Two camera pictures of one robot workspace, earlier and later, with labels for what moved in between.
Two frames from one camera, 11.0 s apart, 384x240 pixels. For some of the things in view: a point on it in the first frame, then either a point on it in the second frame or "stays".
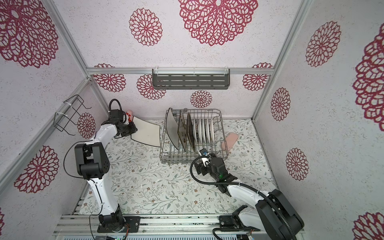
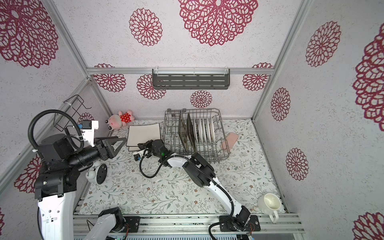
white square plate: x=172 y=128 to x=140 y=134
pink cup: x=231 y=138 stays
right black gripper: x=202 y=167 to x=149 y=144
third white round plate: x=208 y=130 stays
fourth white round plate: x=212 y=130 stays
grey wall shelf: x=191 y=78 stays
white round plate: x=194 y=129 stays
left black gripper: x=133 y=129 to x=105 y=152
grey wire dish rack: x=185 y=131 stays
